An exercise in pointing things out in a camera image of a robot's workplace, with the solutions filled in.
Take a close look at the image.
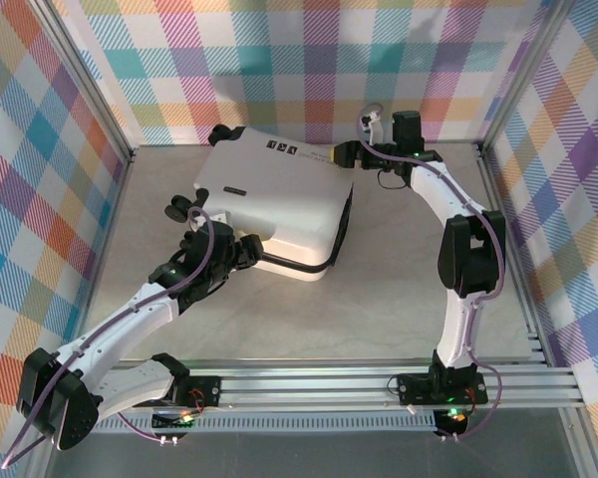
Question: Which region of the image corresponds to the white hard-shell suitcase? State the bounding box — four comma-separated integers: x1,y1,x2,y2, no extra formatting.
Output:
163,123,358,285

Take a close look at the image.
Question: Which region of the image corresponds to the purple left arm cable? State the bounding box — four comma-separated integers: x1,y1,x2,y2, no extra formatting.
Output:
2,206,215,472

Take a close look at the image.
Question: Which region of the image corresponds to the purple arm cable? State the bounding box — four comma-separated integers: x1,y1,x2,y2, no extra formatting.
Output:
356,102,508,442
2,206,215,472

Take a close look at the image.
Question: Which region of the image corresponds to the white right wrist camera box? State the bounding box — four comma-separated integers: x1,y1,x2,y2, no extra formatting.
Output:
361,112,385,145

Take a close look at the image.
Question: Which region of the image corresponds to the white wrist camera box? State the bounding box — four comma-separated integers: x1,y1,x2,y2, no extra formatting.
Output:
361,112,385,145
191,211,229,231

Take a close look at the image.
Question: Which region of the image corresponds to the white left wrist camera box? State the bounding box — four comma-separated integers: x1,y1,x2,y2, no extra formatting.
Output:
191,211,229,231

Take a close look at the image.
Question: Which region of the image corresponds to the aluminium table side rail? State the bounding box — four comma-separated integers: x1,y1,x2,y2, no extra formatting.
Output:
472,143,554,369
67,148,141,374

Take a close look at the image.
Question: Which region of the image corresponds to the aluminium frame post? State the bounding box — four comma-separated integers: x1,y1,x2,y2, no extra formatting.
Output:
475,0,579,158
27,0,139,165

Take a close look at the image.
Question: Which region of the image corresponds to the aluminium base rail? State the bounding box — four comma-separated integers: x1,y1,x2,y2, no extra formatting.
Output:
33,365,587,415

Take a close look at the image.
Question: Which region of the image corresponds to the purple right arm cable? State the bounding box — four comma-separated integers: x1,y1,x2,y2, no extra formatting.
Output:
356,102,508,442

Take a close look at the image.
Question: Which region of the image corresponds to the grey slotted cable duct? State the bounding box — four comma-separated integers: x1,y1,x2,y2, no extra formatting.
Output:
59,415,438,433

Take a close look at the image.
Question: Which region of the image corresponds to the aluminium front frame leg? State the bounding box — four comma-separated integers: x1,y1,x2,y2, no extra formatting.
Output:
562,407,598,478
22,415,61,478

